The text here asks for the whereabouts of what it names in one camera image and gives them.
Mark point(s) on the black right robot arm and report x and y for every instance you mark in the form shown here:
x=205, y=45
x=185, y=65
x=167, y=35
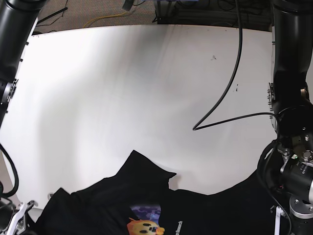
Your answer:
x=17, y=21

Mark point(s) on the black T-shirt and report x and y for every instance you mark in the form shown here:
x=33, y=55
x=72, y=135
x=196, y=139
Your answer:
x=138, y=201

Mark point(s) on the left table cable grommet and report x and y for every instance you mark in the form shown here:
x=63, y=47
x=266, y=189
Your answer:
x=50, y=195

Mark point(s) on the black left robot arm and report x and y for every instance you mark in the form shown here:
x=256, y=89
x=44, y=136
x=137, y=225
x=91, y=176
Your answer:
x=285, y=168

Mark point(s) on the black rod on floor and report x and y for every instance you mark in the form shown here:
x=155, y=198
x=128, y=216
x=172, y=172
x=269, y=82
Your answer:
x=52, y=15

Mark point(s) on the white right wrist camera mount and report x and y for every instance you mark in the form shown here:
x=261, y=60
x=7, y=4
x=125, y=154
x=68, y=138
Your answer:
x=17, y=224

